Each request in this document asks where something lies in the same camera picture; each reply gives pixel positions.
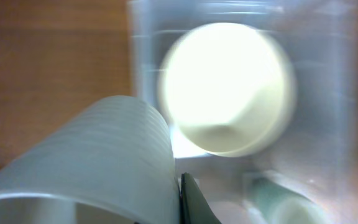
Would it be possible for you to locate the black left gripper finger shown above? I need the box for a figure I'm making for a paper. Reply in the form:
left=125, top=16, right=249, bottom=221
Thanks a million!
left=181, top=172, right=221, bottom=224

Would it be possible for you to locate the green plastic cup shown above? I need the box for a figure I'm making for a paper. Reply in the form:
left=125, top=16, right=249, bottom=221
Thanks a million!
left=247, top=177, right=307, bottom=223

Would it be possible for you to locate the grey plastic cup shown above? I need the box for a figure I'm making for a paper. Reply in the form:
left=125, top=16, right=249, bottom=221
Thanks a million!
left=0, top=96, right=180, bottom=223

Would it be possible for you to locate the beige large bowl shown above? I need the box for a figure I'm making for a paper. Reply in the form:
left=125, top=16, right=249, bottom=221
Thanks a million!
left=158, top=22, right=296, bottom=157

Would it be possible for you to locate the cream plastic cup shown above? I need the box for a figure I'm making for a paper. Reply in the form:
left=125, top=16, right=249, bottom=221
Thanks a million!
left=268, top=197, right=331, bottom=224

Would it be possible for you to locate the white label in bin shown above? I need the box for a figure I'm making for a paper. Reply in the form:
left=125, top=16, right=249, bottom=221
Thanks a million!
left=170, top=126, right=209, bottom=159

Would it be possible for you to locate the clear plastic storage bin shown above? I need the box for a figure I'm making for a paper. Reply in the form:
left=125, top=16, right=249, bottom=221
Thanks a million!
left=127, top=0, right=357, bottom=223

